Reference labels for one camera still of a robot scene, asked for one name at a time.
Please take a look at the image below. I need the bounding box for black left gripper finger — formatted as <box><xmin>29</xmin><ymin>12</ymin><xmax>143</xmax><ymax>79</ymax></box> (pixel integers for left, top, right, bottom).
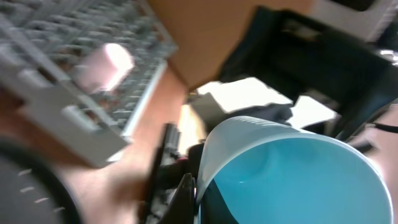
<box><xmin>158</xmin><ymin>173</ymin><xmax>195</xmax><ymax>224</ymax></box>

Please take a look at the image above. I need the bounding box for light blue plastic cup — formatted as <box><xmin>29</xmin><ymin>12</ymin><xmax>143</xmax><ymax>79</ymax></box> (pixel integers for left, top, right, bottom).
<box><xmin>196</xmin><ymin>116</ymin><xmax>394</xmax><ymax>224</ymax></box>

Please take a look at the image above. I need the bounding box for pink plastic cup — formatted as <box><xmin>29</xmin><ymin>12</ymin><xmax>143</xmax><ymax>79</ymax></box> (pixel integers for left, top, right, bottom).
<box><xmin>74</xmin><ymin>43</ymin><xmax>134</xmax><ymax>94</ymax></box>

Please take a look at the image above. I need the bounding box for grey dishwasher rack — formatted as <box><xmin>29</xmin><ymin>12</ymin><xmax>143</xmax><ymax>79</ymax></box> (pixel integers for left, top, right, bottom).
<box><xmin>1</xmin><ymin>0</ymin><xmax>177</xmax><ymax>167</ymax></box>

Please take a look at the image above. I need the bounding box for round black tray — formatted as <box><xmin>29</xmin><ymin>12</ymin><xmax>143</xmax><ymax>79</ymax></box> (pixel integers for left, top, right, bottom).
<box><xmin>1</xmin><ymin>138</ymin><xmax>84</xmax><ymax>224</ymax></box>

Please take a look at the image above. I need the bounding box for black aluminium rail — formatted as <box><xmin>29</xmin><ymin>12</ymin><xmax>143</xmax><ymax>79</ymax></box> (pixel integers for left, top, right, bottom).
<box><xmin>139</xmin><ymin>123</ymin><xmax>191</xmax><ymax>224</ymax></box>

